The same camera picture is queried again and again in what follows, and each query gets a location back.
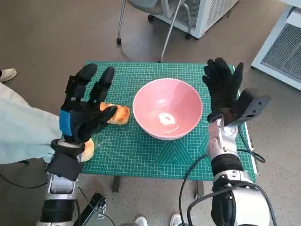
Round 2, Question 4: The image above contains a green cutting mat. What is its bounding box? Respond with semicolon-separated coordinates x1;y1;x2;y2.
79;61;257;181

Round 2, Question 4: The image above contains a thin black floor cable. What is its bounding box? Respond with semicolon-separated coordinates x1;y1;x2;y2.
0;174;49;189

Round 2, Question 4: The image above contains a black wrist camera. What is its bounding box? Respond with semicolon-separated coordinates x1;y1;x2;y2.
234;88;271;124
46;153;83;182

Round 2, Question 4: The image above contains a pink bowl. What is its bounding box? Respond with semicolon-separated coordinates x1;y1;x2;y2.
132;78;204;141

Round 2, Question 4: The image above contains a person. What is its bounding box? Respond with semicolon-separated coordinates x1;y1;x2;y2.
0;83;63;165

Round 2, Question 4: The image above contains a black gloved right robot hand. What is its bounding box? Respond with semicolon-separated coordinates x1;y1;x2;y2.
202;57;245;123

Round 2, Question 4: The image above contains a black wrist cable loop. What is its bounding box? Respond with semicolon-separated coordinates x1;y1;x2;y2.
236;124;266;163

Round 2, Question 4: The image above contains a long black arm cable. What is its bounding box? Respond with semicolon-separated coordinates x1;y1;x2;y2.
178;154;212;226

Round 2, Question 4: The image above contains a round toy bread bun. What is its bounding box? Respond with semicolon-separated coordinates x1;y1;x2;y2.
77;138;95;162

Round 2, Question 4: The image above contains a white shoe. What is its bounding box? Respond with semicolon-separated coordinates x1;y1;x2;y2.
135;216;149;226
169;213;183;226

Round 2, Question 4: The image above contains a black metal clamp device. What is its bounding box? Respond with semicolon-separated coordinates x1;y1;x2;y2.
75;192;109;226

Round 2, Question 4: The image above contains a black table leg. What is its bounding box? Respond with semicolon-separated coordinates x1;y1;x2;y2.
196;180;205;196
112;175;122;194

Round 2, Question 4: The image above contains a white wheeled air unit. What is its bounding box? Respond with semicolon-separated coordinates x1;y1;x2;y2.
148;0;240;40

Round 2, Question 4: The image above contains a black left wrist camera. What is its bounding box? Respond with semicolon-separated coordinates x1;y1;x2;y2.
46;153;83;182

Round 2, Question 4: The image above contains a white vented cabinet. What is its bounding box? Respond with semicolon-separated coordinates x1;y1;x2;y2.
250;4;301;91

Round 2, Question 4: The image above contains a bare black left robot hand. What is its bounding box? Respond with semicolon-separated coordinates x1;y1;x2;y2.
58;63;118;144

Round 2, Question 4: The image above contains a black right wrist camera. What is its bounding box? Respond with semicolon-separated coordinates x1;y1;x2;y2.
234;88;271;124

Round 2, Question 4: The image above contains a grey office chair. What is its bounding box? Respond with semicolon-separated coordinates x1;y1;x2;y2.
116;0;193;63

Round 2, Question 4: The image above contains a person's foot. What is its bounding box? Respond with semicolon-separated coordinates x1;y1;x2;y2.
0;68;17;82

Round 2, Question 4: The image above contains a long toy bread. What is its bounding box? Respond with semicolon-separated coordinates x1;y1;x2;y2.
100;102;131;125

